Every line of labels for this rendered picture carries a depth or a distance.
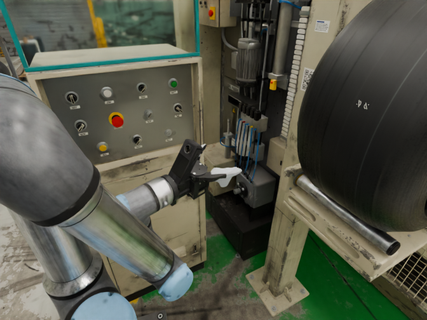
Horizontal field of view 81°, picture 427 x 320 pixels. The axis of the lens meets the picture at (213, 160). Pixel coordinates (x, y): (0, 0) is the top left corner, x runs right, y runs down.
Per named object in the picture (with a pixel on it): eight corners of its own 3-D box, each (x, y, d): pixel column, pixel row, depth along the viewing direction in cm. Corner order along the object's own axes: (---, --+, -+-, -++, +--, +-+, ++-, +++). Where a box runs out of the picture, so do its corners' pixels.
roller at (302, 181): (293, 185, 91) (295, 174, 89) (302, 181, 93) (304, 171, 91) (386, 259, 65) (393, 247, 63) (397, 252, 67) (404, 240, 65)
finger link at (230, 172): (239, 181, 73) (207, 182, 71) (242, 166, 69) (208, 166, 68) (241, 190, 70) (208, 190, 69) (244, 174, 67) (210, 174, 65)
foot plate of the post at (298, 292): (244, 276, 155) (245, 272, 153) (279, 259, 166) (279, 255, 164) (272, 317, 135) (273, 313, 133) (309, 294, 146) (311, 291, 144)
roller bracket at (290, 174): (279, 189, 93) (283, 167, 88) (351, 162, 109) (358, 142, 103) (285, 194, 91) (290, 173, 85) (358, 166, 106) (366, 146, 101)
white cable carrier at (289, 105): (279, 139, 105) (301, 6, 79) (289, 136, 107) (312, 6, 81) (286, 143, 102) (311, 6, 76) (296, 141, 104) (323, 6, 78)
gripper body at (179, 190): (193, 176, 75) (159, 194, 68) (194, 153, 70) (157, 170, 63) (210, 191, 71) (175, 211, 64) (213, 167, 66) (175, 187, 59)
